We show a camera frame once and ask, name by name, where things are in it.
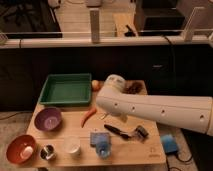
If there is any black brush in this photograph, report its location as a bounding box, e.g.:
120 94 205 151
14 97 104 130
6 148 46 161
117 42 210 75
104 124 131 140

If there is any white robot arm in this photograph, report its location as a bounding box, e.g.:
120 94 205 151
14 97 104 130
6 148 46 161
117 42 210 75
96 74 213 136

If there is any yellow onion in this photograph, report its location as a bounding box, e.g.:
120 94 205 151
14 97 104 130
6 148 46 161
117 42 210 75
91 80 101 91

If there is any green plastic tray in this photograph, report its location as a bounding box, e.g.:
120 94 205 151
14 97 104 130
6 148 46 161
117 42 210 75
38 73 92 106

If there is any white railing bar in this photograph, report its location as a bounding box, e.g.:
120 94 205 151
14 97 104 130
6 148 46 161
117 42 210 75
0 35 213 49

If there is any blue sponge cloth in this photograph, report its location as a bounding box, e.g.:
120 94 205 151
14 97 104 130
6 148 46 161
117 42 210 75
90 132 110 147

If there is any wooden table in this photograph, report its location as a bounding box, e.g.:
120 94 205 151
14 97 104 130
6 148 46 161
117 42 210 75
25 79 167 168

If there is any black binder clip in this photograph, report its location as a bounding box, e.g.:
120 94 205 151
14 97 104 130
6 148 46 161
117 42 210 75
133 125 149 141

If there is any clear plastic bottle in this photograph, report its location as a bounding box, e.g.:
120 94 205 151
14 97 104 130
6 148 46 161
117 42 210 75
96 142 110 159

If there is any purple bowl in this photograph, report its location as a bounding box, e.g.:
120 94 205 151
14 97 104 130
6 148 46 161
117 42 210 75
34 107 62 131

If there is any blue box on floor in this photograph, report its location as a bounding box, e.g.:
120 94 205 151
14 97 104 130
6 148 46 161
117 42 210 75
161 134 179 154

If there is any small metal cup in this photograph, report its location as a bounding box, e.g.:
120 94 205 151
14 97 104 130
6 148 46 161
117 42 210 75
40 145 56 161

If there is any white egg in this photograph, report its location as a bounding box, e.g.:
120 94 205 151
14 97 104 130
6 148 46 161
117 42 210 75
20 146 33 159

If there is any red bowl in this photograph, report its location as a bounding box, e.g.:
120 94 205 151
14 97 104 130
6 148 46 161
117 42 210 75
6 134 37 164

